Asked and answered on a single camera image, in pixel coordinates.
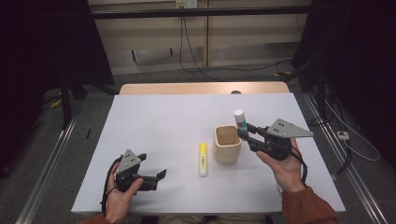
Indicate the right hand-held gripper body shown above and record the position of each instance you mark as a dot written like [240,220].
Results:
[286,130]

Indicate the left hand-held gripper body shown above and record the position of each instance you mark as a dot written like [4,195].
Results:
[128,161]

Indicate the green and white glue stick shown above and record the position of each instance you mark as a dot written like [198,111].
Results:
[239,117]

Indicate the beige pen holder cup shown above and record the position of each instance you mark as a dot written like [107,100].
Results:
[227,154]

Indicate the yellow highlighter pen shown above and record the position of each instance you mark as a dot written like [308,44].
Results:
[203,160]

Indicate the person's left hand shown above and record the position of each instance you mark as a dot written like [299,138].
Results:
[120,202]

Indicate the person's right hand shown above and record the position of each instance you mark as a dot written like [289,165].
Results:
[288,172]

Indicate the yellow floor tape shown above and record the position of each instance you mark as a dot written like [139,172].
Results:
[56,103]
[281,74]

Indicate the white power adapter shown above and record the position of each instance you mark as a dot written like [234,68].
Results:
[343,135]

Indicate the wooden table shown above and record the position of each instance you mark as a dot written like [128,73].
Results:
[186,88]

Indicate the black metal stand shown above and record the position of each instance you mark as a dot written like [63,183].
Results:
[65,105]

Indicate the black curtain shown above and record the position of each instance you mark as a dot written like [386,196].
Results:
[31,62]
[367,62]

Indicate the black horizontal bar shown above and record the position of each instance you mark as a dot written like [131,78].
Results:
[199,12]

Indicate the aluminium floor rail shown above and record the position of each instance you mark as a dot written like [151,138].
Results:
[367,202]
[46,174]

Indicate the white wall socket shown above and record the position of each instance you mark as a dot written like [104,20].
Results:
[186,3]

